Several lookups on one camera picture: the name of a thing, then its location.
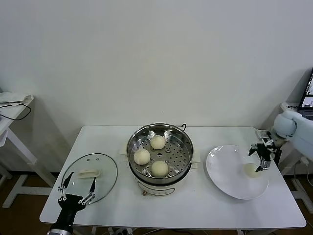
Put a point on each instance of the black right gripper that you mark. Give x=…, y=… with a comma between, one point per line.
x=265, y=150

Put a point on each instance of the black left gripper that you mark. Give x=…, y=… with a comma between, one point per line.
x=68, y=208

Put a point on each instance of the white steamed baozi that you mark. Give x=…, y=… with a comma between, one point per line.
x=250, y=170
x=159, y=169
x=158, y=142
x=141, y=156

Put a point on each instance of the round glass pot lid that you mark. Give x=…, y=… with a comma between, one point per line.
x=107, y=169

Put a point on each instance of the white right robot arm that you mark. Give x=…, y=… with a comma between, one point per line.
x=300, y=132

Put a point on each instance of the perforated steel steamer basket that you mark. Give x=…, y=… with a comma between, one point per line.
x=181, y=151

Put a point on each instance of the white oval plate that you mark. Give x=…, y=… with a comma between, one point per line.
x=220, y=166

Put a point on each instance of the white side desk with laptop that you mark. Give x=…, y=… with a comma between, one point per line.
x=287, y=106

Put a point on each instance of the white side desk with cloth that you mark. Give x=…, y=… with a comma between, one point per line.
x=22, y=151

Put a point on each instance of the dark open laptop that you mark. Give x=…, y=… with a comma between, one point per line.
x=306, y=98

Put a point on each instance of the white electric cooking pot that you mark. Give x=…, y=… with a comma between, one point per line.
x=159, y=189

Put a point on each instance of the white crumpled cloth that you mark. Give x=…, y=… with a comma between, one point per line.
x=12, y=96

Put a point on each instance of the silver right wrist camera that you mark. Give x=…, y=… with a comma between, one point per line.
x=262, y=135

